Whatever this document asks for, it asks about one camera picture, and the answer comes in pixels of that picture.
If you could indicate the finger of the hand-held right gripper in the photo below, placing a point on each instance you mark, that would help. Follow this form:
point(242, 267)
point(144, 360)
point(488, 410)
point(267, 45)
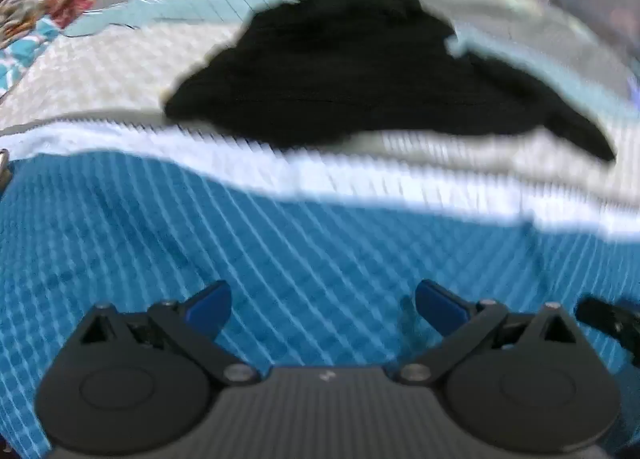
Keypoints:
point(607, 319)

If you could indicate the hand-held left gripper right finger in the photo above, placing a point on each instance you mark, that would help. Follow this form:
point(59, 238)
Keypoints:
point(436, 303)

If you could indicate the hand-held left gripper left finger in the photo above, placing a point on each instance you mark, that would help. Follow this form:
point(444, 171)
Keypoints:
point(212, 303)

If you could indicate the black pants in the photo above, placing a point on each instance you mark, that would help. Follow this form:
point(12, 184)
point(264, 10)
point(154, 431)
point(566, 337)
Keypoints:
point(370, 69)

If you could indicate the teal white patterned cloth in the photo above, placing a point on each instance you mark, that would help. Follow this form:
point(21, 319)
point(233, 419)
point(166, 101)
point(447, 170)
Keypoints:
point(22, 51)

